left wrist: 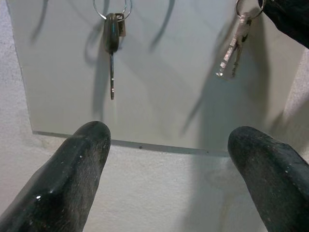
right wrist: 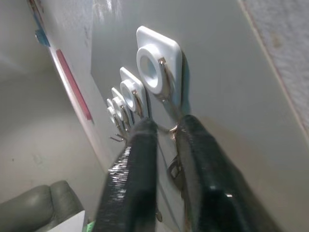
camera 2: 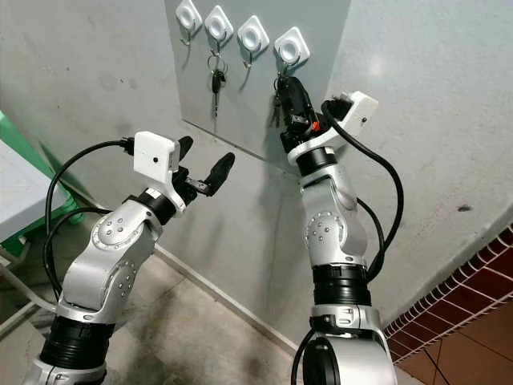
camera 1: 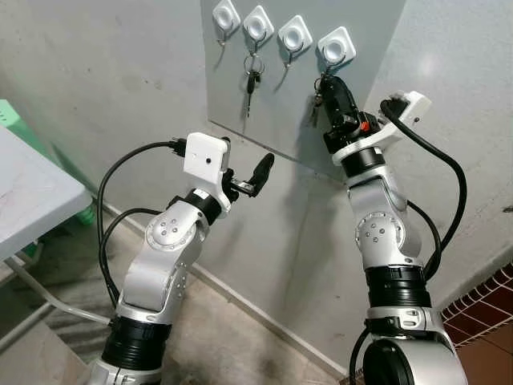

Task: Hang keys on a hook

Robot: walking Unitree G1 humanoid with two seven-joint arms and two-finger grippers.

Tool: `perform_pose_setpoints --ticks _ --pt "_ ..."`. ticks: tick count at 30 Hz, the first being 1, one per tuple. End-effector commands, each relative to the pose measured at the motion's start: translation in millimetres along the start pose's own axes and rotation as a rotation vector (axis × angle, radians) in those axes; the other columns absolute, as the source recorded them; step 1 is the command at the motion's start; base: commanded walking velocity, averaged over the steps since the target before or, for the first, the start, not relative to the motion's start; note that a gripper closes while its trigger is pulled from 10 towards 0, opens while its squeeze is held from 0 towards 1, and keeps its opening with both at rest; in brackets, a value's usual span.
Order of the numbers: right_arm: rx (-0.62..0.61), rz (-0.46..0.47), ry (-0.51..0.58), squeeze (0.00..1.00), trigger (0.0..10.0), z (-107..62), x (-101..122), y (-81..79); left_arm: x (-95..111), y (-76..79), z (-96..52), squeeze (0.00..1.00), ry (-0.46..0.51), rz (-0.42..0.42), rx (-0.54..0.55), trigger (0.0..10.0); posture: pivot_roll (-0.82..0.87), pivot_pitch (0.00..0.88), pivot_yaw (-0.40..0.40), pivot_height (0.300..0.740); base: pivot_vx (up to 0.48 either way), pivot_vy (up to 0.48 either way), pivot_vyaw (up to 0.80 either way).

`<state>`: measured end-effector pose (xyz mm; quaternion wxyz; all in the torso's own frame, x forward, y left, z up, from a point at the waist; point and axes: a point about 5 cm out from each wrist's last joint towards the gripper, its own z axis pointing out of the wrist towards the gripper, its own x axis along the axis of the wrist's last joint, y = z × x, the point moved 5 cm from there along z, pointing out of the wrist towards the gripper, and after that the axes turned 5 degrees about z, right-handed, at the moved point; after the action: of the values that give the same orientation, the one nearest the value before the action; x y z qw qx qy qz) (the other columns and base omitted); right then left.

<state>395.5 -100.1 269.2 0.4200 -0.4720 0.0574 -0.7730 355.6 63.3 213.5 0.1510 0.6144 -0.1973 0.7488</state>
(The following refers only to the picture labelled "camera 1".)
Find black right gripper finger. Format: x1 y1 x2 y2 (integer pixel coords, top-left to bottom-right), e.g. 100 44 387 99
322 75 344 120
333 76 359 120

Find silver keys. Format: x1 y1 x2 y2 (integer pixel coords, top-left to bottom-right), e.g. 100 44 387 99
311 74 329 128

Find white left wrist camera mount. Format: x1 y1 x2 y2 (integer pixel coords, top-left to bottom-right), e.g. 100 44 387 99
183 133 233 213

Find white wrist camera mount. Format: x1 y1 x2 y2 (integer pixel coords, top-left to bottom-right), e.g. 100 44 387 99
183 133 233 213
331 91 434 167

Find white square wall hook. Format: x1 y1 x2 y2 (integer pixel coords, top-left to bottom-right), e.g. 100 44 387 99
242 6 275 53
277 15 313 69
317 26 357 77
212 0 241 45

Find grey wall board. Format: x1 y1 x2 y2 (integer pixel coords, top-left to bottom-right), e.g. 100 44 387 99
199 0 406 181

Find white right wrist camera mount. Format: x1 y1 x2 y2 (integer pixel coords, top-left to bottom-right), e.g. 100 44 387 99
331 91 434 167

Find black car key on ring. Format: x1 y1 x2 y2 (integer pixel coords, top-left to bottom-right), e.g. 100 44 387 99
243 52 264 119

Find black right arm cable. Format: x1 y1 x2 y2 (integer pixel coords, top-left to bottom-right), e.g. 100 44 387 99
349 98 468 385

